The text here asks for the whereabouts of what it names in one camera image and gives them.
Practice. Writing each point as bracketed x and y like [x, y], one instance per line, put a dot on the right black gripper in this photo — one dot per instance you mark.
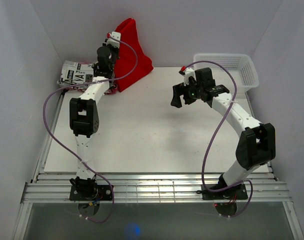
[179, 90]

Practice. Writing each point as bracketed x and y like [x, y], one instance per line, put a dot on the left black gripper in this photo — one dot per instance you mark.
[115, 49]

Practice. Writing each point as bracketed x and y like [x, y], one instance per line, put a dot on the red trousers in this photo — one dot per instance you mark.
[128, 58]

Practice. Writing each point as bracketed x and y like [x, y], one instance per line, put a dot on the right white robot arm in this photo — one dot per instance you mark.
[256, 141]

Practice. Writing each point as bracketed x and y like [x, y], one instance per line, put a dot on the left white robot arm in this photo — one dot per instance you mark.
[84, 120]

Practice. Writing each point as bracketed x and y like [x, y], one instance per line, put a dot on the newspaper print folded trousers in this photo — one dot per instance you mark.
[74, 73]

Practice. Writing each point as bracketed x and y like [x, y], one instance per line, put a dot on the white plastic basket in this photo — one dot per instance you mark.
[240, 66]

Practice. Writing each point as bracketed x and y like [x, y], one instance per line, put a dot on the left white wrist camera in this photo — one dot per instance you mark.
[113, 38]

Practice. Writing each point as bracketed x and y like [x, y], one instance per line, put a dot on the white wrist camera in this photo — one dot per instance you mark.
[113, 38]
[187, 72]

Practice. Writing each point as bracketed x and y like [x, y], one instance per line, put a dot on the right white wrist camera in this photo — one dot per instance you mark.
[187, 72]

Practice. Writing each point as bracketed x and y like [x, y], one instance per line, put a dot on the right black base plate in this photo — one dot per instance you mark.
[238, 192]

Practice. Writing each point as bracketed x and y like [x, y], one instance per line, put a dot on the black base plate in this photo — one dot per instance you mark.
[238, 192]
[99, 192]

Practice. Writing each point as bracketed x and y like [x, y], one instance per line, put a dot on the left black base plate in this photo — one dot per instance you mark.
[99, 192]

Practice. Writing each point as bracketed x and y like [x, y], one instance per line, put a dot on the aluminium frame rail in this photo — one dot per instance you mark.
[150, 151]

